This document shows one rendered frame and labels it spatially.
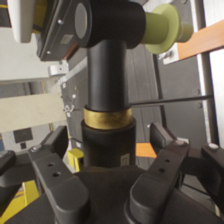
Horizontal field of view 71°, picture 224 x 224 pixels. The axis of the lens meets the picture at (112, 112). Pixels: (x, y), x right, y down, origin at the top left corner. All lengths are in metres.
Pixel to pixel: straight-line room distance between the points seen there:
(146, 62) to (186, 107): 0.10
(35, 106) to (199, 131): 4.32
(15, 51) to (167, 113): 4.45
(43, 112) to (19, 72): 1.11
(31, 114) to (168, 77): 4.27
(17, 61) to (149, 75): 4.34
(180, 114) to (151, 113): 0.05
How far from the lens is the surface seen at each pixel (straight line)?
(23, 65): 4.53
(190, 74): 0.25
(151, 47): 0.17
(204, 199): 0.31
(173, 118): 0.28
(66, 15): 0.44
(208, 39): 0.24
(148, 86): 0.29
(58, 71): 1.05
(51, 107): 4.51
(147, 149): 0.32
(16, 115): 4.45
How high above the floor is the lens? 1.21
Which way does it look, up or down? 30 degrees down
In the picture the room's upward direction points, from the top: 102 degrees counter-clockwise
